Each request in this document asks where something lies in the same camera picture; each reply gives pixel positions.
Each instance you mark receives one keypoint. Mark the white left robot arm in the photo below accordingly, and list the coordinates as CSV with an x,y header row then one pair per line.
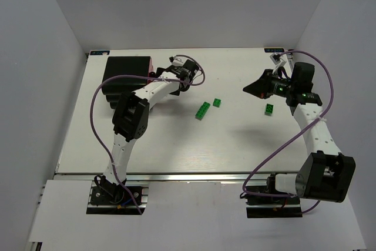
x,y
130,119

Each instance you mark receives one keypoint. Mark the right blue corner label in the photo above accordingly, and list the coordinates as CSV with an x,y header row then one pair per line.
x,y
274,50

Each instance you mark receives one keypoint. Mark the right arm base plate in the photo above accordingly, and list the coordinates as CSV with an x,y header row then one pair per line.
x,y
258,207

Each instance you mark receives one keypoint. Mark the small green square lego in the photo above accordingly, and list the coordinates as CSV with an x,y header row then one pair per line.
x,y
217,102

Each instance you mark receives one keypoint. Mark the left blue corner label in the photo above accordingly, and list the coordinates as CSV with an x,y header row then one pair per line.
x,y
99,53

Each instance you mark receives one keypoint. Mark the green upturned lego brick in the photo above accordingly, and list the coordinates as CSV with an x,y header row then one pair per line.
x,y
269,109

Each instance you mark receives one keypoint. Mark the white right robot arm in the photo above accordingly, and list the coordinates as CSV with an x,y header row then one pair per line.
x,y
327,173

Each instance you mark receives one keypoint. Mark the black pink drawer cabinet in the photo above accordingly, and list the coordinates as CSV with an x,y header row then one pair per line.
x,y
125,65

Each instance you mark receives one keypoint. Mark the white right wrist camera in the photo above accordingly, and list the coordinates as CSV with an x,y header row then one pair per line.
x,y
277,60

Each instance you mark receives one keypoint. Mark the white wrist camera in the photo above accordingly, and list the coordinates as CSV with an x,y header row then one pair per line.
x,y
175,61
277,60

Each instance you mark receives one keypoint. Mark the long green lego brick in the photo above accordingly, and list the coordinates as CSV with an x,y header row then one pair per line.
x,y
202,111

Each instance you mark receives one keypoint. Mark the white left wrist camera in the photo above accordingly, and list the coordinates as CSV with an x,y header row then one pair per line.
x,y
175,61

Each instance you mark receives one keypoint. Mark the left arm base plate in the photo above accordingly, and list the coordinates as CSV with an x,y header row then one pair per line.
x,y
100,203

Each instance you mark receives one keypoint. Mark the blue corner label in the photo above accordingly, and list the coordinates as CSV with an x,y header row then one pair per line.
x,y
99,53
274,50

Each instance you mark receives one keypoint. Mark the aluminium table frame rail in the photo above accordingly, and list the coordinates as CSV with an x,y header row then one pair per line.
x,y
227,144

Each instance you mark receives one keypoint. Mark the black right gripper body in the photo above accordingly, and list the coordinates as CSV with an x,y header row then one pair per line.
x,y
267,83

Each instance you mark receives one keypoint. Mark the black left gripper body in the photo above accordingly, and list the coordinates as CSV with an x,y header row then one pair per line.
x,y
160,72

